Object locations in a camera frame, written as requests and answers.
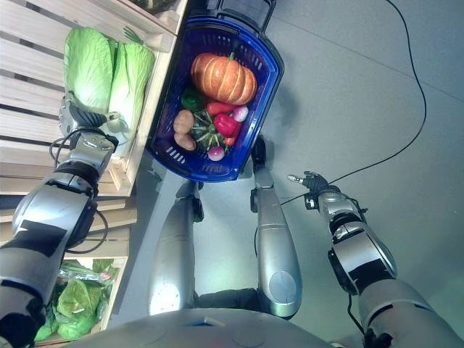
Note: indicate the orange pumpkin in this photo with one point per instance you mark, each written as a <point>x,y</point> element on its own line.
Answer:
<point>224,78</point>

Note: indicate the green bell pepper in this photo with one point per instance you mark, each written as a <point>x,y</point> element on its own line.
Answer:
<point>191,98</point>

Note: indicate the purple onion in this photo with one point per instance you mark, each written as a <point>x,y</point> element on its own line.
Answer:
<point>215,153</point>
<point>240,113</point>

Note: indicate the robot right silver leg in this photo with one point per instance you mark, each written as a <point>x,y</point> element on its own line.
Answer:
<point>274,239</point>

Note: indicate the dark green striped squash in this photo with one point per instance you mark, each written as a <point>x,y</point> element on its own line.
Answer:
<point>206,131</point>

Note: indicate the robot silver leg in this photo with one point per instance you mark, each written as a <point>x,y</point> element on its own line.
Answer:
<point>274,239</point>
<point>174,250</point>

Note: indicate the napa cabbage with pale stalk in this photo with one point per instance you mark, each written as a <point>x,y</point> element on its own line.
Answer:
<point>129,90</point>

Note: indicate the blue plastic shopping basket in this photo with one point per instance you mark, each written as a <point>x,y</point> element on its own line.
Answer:
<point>214,98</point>

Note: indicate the robot left silver leg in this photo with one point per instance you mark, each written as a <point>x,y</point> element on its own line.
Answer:
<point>174,250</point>

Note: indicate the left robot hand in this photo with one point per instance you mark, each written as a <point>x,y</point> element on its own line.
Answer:
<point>80,116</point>

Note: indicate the wooden crate of greens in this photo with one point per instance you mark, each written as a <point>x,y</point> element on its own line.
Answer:
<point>94,290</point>

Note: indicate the red bell pepper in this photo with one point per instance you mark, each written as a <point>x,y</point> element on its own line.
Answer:
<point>227,123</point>

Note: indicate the napa cabbage with darker leaves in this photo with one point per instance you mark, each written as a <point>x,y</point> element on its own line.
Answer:
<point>88,71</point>

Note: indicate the wooden slat shelf crate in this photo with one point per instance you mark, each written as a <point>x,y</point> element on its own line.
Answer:
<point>72,94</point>

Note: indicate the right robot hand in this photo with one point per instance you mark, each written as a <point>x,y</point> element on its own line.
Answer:
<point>314,181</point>

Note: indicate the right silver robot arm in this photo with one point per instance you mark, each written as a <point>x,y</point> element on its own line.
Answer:
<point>366,261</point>

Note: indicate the leafy green lettuce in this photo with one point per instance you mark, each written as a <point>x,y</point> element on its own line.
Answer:
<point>76,301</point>

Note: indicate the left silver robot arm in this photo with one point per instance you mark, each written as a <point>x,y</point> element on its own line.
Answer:
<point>47,224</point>

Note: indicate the robot grey torso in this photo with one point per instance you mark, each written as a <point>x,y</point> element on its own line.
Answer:
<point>203,328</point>

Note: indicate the brown potato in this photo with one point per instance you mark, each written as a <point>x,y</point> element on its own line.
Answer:
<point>185,141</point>
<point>183,121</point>

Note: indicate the red tomato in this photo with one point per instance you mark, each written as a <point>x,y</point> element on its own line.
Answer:
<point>218,108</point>

